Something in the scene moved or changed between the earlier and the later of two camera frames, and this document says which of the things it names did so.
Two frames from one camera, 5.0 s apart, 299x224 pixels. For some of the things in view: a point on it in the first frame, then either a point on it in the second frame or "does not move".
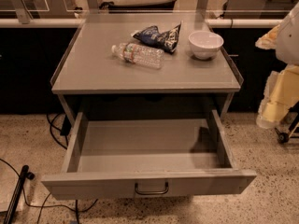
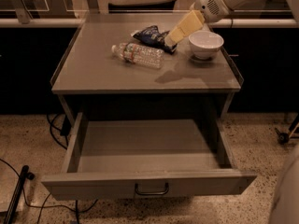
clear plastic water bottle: [137, 53] does not move
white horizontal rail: [78, 22] does not move
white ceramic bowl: [205, 44] does not move
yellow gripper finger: [269, 41] -> [213, 6]
